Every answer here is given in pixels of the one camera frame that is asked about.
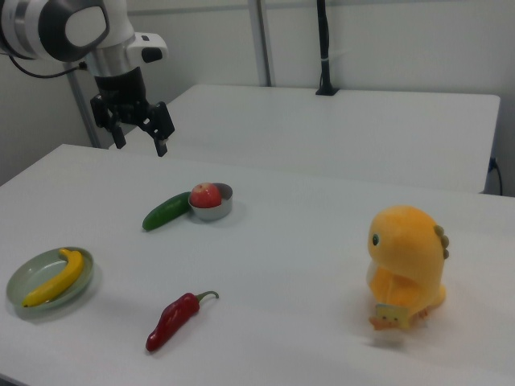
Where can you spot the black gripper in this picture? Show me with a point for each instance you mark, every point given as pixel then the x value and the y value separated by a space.
pixel 122 94

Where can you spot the red chili pepper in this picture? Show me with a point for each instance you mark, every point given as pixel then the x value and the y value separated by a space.
pixel 174 319

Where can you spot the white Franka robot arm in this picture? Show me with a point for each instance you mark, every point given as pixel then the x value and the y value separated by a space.
pixel 86 28

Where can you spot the pale green plastic plate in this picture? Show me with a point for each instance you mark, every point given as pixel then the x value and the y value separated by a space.
pixel 38 277

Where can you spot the green cucumber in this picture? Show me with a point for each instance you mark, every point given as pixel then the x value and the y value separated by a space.
pixel 167 211

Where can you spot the red apple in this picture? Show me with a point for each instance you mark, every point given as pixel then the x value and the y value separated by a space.
pixel 205 196

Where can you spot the small metal bowl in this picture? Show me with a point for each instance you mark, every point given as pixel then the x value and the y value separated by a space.
pixel 215 212

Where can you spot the yellow banana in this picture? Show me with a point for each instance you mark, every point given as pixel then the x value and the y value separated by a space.
pixel 60 279

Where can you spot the black pole with clamp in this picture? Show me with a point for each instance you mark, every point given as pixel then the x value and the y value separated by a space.
pixel 325 48

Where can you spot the orange plush toy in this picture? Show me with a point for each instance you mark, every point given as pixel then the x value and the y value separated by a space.
pixel 406 257

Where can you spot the yellow plush tag card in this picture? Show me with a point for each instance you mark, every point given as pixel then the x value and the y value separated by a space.
pixel 392 317

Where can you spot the grey aluminium frame post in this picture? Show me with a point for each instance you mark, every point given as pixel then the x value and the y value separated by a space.
pixel 263 44
pixel 82 108

